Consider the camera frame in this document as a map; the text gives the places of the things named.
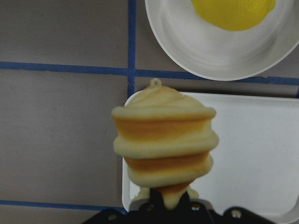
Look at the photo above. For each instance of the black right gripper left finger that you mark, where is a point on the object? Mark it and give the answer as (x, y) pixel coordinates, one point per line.
(156, 202)

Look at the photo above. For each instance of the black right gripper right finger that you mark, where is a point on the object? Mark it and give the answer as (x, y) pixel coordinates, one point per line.
(188, 201)

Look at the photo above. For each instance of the ridged yellow bread loaf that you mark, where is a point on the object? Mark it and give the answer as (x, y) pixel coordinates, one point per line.
(165, 138)

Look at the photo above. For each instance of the white round plate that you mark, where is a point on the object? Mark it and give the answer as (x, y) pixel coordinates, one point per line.
(213, 53)

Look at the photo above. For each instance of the white rectangular tray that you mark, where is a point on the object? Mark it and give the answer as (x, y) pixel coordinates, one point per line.
(256, 163)

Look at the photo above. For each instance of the yellow lemon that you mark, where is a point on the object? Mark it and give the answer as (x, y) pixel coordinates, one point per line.
(233, 15)

